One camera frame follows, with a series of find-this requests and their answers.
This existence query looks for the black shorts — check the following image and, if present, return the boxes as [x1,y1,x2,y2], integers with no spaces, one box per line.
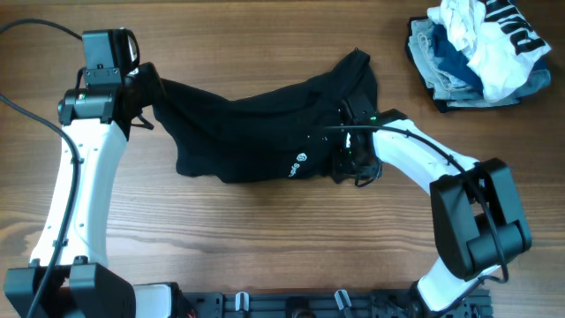
[152,49,378,184]

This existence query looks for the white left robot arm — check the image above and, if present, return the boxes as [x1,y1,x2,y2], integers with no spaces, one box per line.
[4,63,184,317]

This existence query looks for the light blue denim jeans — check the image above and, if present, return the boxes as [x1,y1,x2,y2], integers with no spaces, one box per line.
[406,18,552,110]

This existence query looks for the dark blue garment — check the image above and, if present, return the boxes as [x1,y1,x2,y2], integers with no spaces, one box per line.
[430,23,551,98]

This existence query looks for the white printed t-shirt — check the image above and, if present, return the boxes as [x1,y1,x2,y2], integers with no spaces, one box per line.
[426,0,551,102]

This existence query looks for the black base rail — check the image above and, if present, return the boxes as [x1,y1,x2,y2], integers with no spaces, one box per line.
[185,289,493,318]

